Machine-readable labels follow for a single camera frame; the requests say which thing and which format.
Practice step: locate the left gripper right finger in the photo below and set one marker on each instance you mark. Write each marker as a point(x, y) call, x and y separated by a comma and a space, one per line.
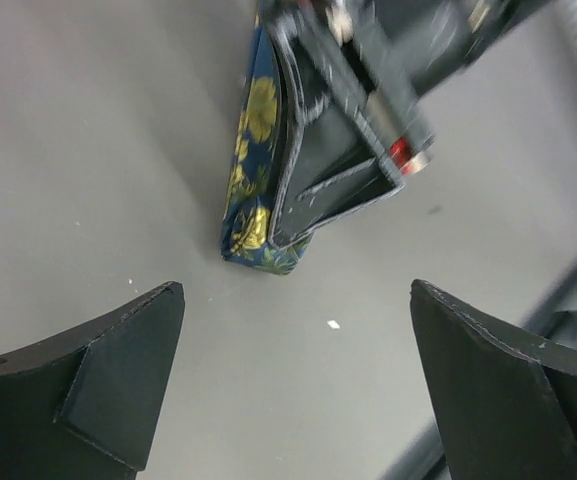
point(504, 399)

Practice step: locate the blue yellow floral tie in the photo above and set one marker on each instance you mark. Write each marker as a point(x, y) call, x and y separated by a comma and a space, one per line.
point(244, 235)

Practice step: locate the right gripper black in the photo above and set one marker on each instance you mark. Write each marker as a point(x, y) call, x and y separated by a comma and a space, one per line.
point(352, 75)

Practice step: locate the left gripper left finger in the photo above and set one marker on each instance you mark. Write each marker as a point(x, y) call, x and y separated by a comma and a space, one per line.
point(85, 403)

